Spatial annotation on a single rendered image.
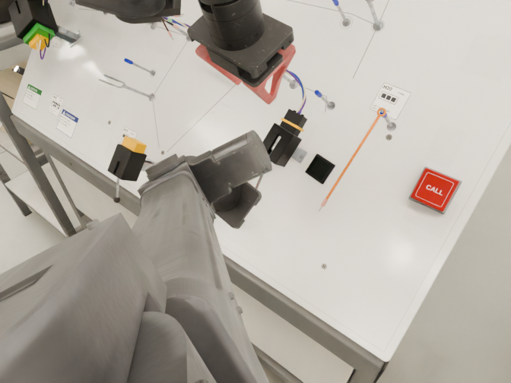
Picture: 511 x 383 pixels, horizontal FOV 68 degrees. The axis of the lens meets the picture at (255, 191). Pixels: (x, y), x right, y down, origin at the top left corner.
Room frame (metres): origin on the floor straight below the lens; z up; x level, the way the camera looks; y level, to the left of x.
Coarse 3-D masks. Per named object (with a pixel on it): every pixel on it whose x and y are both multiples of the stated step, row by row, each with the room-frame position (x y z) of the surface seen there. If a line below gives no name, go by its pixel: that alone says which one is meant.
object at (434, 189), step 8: (424, 176) 0.41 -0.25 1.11; (432, 176) 0.41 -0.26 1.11; (440, 176) 0.40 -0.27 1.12; (448, 176) 0.40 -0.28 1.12; (424, 184) 0.40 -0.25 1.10; (432, 184) 0.40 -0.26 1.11; (440, 184) 0.40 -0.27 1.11; (448, 184) 0.39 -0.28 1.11; (456, 184) 0.39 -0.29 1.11; (416, 192) 0.40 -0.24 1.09; (424, 192) 0.39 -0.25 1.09; (432, 192) 0.39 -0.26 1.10; (440, 192) 0.39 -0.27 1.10; (448, 192) 0.38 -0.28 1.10; (424, 200) 0.38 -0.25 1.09; (432, 200) 0.38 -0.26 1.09; (440, 200) 0.38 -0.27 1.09; (448, 200) 0.38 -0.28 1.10; (440, 208) 0.37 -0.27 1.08
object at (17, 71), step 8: (16, 64) 1.29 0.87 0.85; (24, 64) 1.29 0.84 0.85; (0, 72) 1.24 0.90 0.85; (8, 72) 1.23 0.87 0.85; (16, 72) 1.23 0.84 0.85; (0, 80) 1.20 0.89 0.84; (8, 80) 1.19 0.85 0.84; (16, 80) 1.18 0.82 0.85; (0, 88) 1.16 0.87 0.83; (8, 88) 1.15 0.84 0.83; (16, 88) 1.14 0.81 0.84; (8, 96) 1.12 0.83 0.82; (8, 104) 1.10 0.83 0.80; (0, 128) 1.13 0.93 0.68
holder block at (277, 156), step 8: (272, 128) 0.51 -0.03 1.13; (280, 128) 0.50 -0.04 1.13; (272, 136) 0.50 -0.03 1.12; (288, 136) 0.49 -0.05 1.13; (296, 136) 0.49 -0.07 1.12; (264, 144) 0.49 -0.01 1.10; (272, 144) 0.49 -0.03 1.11; (280, 144) 0.48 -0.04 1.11; (288, 144) 0.48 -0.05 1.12; (296, 144) 0.50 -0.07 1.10; (272, 152) 0.48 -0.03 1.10; (280, 152) 0.47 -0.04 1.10; (288, 152) 0.48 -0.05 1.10; (272, 160) 0.47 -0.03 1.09; (280, 160) 0.47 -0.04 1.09; (288, 160) 0.49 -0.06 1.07
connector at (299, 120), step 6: (288, 114) 0.53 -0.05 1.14; (294, 114) 0.52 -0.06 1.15; (288, 120) 0.52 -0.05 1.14; (294, 120) 0.51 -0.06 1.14; (300, 120) 0.51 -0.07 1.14; (306, 120) 0.52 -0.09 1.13; (282, 126) 0.51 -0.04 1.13; (288, 126) 0.51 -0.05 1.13; (300, 126) 0.51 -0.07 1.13; (294, 132) 0.50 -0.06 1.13
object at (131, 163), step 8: (120, 144) 0.61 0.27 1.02; (120, 152) 0.59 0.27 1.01; (128, 152) 0.58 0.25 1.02; (112, 160) 0.59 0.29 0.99; (120, 160) 0.58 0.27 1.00; (128, 160) 0.57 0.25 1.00; (136, 160) 0.58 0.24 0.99; (144, 160) 0.60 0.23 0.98; (112, 168) 0.57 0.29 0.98; (120, 168) 0.57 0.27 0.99; (128, 168) 0.57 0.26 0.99; (136, 168) 0.58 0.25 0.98; (144, 168) 0.61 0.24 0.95; (120, 176) 0.55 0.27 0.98; (128, 176) 0.56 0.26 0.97; (136, 176) 0.58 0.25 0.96
